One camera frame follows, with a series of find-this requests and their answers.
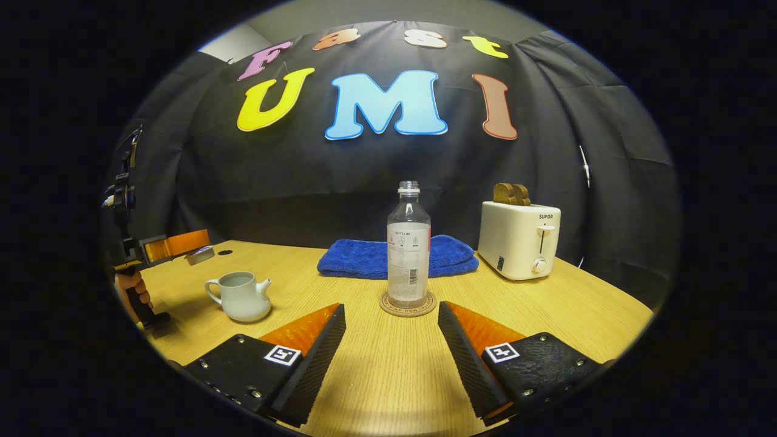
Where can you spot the white teacup lid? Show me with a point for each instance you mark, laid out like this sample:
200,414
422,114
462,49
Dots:
200,256

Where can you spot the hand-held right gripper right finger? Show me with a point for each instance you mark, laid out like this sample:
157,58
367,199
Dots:
467,364

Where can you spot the round cork coaster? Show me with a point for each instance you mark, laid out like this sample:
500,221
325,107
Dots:
388,306

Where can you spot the brown toast slice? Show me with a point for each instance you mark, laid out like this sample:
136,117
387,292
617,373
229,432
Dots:
523,195
504,194

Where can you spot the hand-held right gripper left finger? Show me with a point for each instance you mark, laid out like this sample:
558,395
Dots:
315,364

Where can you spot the folded blue towel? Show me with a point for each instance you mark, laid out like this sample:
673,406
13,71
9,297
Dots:
352,258

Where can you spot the white toaster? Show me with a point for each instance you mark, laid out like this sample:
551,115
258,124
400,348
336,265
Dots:
516,243

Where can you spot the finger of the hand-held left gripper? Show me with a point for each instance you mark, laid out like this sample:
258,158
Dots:
176,244

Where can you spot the clear plastic water bottle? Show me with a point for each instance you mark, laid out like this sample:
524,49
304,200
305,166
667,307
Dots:
408,255

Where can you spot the white ceramic teacup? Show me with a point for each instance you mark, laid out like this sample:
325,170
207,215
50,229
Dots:
243,300

